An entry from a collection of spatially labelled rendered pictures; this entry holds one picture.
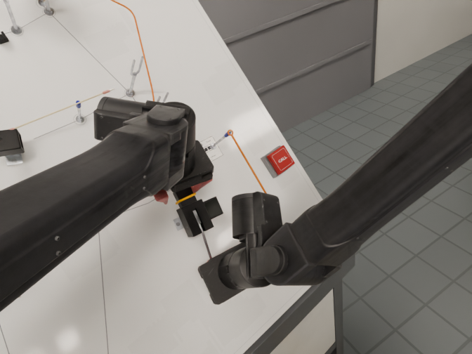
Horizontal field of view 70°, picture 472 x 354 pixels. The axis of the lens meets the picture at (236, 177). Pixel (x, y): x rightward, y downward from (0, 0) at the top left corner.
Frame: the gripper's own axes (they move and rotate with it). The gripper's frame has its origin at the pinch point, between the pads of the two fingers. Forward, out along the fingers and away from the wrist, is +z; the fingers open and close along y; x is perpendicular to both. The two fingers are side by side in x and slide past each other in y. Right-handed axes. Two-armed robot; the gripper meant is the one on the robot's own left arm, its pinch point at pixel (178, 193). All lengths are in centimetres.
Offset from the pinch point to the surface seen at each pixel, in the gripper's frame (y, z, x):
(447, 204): -161, 106, 11
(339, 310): -39, 52, 29
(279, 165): -24.6, 7.0, -1.5
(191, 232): 0.5, 2.7, 6.7
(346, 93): -217, 154, -125
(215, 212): -7.0, 9.7, 1.8
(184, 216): 0.7, 1.5, 4.0
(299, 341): -21, 47, 31
